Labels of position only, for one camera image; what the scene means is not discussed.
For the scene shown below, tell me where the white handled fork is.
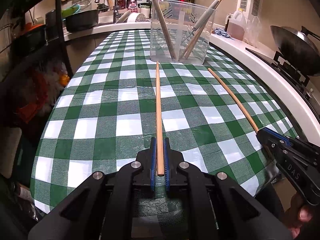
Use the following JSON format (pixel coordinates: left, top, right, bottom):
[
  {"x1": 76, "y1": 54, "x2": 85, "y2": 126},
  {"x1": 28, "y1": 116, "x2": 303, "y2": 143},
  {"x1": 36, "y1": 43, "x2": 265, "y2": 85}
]
[{"x1": 182, "y1": 0, "x2": 219, "y2": 42}]

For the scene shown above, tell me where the chrome kitchen faucet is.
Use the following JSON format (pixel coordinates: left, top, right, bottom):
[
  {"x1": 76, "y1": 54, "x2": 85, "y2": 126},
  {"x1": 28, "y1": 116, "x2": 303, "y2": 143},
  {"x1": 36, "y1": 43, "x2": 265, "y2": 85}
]
[{"x1": 94, "y1": 0, "x2": 121, "y2": 23}]

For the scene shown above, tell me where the right hand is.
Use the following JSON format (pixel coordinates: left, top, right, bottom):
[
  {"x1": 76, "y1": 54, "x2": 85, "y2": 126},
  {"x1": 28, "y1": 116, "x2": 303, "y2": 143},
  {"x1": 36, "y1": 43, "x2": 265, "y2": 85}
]
[{"x1": 283, "y1": 193, "x2": 315, "y2": 239}]

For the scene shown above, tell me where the black gas stove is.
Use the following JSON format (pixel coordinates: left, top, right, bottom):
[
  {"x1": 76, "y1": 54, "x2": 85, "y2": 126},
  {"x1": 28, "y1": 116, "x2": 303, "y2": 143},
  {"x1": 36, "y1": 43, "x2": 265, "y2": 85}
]
[{"x1": 246, "y1": 48, "x2": 319, "y2": 107}]

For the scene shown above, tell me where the green white checkered tablecloth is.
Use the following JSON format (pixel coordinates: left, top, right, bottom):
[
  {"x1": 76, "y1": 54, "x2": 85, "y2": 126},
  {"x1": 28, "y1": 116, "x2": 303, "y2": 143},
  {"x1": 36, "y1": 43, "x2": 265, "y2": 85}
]
[{"x1": 30, "y1": 30, "x2": 297, "y2": 213}]

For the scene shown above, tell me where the black wok with lid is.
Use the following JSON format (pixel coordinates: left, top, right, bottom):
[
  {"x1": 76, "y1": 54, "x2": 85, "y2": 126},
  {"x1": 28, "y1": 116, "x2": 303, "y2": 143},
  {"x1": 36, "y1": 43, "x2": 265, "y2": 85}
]
[{"x1": 270, "y1": 25, "x2": 319, "y2": 76}]

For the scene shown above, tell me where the clear plastic bottle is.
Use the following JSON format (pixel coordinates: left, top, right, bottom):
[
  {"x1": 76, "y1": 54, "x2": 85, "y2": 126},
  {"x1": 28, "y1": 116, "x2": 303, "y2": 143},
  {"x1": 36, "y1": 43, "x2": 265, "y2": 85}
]
[{"x1": 244, "y1": 16, "x2": 261, "y2": 47}]

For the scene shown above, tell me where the plastic jug with brown liquid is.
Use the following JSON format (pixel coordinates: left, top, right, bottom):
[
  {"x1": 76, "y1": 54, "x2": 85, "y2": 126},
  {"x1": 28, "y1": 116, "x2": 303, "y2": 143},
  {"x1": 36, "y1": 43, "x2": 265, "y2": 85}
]
[{"x1": 226, "y1": 8, "x2": 246, "y2": 41}]

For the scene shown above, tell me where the blue dish cloth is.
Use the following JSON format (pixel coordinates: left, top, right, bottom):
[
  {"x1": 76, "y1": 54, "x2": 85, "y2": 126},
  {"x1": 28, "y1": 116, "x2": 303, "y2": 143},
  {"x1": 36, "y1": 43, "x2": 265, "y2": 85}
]
[{"x1": 213, "y1": 28, "x2": 232, "y2": 39}]

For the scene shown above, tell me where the clear plastic utensil container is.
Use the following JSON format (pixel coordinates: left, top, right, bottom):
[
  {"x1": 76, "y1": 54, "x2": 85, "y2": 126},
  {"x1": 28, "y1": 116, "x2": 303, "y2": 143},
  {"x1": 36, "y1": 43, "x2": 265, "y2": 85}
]
[{"x1": 150, "y1": 0, "x2": 215, "y2": 65}]

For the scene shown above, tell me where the black cooking pot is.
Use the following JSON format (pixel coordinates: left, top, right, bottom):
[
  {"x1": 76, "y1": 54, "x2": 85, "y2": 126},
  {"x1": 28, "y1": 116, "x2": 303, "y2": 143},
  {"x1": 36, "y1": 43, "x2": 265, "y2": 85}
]
[{"x1": 65, "y1": 9, "x2": 99, "y2": 33}]

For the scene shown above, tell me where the pink dish soap bottle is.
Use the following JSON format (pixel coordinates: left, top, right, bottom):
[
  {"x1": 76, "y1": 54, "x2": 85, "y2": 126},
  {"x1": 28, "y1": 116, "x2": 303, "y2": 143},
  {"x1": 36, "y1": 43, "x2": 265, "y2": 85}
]
[{"x1": 127, "y1": 0, "x2": 138, "y2": 12}]

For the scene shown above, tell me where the green plastic bowl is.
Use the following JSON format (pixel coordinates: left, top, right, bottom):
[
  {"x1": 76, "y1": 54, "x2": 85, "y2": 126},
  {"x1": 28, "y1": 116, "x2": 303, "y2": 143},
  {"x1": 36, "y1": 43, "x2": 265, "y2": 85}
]
[{"x1": 61, "y1": 4, "x2": 80, "y2": 20}]

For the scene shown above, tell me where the black metal shelf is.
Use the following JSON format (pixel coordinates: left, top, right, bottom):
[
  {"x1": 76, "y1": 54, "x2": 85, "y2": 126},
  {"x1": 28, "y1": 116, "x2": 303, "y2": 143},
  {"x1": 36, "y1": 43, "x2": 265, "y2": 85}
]
[{"x1": 1, "y1": 0, "x2": 73, "y2": 82}]

